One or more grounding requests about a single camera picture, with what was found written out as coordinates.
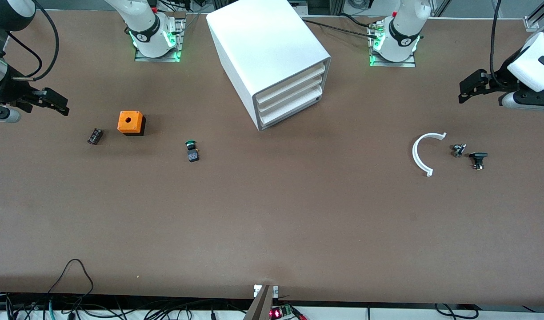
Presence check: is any white plastic tray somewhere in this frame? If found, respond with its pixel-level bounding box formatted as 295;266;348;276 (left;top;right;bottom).
255;62;327;104

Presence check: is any orange box with hole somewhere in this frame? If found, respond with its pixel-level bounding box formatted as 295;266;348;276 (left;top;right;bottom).
117;111;146;136

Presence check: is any circuit board with red light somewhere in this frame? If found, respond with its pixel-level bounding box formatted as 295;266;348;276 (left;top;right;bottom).
270;304;306;320

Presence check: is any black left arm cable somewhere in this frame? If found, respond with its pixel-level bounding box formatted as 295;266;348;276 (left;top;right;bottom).
490;0;521;89

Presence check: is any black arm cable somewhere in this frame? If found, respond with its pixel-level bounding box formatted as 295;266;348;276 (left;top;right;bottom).
5;0;60;82
490;0;521;89

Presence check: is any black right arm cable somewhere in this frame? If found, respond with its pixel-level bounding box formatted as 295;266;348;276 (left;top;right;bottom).
5;0;60;82

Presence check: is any black flat-head switch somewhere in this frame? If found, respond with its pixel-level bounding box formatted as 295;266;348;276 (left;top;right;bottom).
469;152;489;170

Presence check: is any aluminium frame profile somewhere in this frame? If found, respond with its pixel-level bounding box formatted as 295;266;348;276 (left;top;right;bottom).
523;0;544;32

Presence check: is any white curved bracket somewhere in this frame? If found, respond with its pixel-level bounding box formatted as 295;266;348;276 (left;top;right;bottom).
412;132;447;177

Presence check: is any straight black cable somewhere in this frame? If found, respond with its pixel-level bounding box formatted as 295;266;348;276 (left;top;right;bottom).
301;18;384;38

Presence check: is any looped black cable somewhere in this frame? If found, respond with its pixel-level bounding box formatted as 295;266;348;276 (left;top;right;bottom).
48;259;94;307

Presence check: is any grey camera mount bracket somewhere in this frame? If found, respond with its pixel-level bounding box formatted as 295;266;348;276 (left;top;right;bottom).
243;284;279;320

